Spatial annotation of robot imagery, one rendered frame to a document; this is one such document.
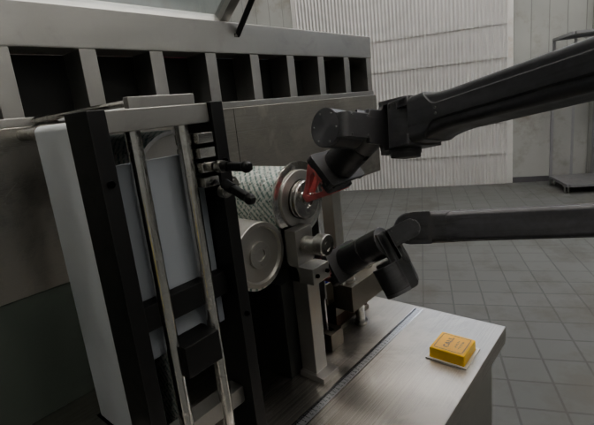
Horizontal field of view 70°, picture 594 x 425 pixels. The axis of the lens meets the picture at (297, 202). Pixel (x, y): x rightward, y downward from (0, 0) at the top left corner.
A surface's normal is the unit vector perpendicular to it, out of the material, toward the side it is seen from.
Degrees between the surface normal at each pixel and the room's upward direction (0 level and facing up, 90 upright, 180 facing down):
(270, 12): 90
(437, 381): 0
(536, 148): 90
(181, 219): 90
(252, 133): 90
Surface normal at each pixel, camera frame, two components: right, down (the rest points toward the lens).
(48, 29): 0.76, 0.07
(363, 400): -0.11, -0.97
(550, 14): -0.27, 0.24
